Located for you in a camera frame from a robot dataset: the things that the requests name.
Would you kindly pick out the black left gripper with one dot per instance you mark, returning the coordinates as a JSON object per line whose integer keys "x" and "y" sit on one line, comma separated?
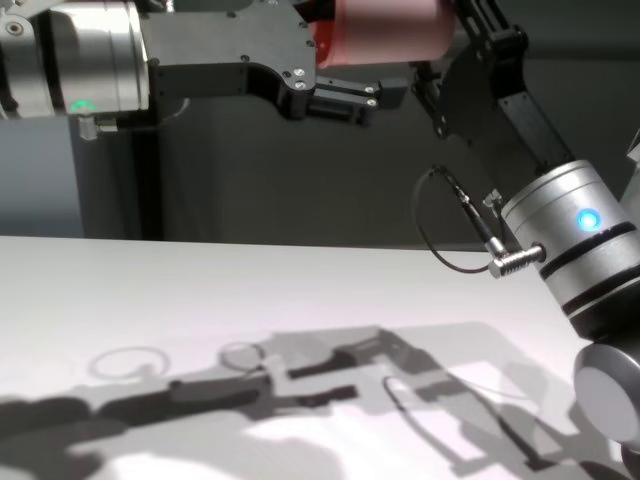
{"x": 225, "y": 50}

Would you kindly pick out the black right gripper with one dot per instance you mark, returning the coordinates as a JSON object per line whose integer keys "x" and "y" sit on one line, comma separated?
{"x": 480, "y": 105}

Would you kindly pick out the pink plastic cup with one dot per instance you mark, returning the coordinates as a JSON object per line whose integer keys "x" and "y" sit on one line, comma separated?
{"x": 390, "y": 35}

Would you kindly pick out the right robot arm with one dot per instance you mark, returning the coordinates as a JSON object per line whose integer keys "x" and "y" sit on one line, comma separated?
{"x": 585, "y": 260}

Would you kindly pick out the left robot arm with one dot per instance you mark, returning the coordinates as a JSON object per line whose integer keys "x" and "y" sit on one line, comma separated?
{"x": 90, "y": 60}

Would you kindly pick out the silver right camera bracket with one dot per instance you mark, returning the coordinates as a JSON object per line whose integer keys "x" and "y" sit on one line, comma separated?
{"x": 636, "y": 150}

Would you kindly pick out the dark vertical post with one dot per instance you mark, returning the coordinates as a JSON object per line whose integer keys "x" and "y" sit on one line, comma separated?
{"x": 147, "y": 190}

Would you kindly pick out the grey vertical partition frame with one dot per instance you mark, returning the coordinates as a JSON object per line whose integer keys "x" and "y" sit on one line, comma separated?
{"x": 105, "y": 190}

